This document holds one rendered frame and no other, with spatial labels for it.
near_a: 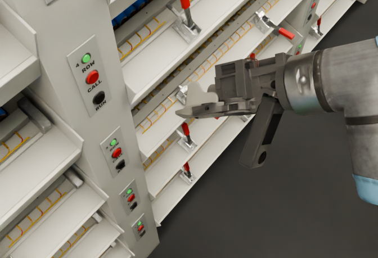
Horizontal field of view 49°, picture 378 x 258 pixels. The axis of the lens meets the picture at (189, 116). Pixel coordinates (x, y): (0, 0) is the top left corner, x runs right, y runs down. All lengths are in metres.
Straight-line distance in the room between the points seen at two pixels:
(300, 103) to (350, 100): 0.07
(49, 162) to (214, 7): 0.37
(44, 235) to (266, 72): 0.45
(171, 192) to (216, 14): 0.59
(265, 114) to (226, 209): 0.72
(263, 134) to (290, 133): 0.84
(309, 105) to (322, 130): 0.91
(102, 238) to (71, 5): 0.61
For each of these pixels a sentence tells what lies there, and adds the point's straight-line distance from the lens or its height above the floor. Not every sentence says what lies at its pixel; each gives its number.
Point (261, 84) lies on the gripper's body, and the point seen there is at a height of 0.73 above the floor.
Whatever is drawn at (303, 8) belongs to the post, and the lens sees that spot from 1.15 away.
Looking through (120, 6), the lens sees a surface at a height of 0.90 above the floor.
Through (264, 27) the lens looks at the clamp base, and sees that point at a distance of 0.97.
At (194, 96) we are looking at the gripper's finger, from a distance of 0.69.
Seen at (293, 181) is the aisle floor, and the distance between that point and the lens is 1.39.
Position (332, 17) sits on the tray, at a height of 0.16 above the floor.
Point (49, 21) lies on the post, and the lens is 0.42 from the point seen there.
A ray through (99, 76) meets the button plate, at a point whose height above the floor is 0.84.
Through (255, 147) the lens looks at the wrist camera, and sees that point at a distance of 0.65.
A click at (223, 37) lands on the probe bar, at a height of 0.59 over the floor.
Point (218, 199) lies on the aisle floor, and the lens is 1.33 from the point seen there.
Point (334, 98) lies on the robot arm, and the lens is 0.58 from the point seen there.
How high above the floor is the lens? 1.24
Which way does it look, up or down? 58 degrees down
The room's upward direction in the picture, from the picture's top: straight up
